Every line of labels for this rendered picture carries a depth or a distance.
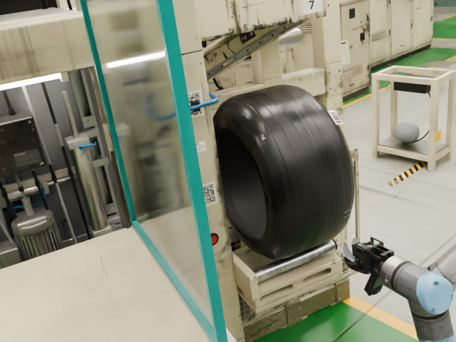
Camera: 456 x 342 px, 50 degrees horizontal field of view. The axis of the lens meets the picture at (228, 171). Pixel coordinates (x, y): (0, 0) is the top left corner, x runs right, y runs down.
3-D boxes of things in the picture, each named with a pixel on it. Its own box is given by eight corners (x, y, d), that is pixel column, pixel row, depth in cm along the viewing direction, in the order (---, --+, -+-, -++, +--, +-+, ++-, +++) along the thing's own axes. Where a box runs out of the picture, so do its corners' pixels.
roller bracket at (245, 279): (252, 302, 158) (249, 278, 154) (203, 249, 191) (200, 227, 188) (261, 299, 159) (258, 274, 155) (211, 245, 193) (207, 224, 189)
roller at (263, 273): (251, 276, 159) (245, 270, 163) (252, 288, 161) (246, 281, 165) (337, 241, 172) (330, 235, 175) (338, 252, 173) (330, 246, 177)
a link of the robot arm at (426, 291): (432, 325, 117) (424, 292, 113) (394, 302, 128) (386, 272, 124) (459, 304, 120) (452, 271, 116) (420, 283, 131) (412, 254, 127)
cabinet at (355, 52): (331, 110, 610) (326, 6, 561) (296, 104, 652) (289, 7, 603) (372, 91, 662) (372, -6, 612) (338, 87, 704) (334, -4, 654)
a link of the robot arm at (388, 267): (417, 286, 130) (389, 299, 127) (404, 278, 135) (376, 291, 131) (415, 256, 128) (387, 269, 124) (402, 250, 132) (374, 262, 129)
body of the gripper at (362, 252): (370, 235, 142) (400, 249, 131) (372, 261, 145) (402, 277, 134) (349, 243, 139) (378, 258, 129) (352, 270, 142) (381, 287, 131)
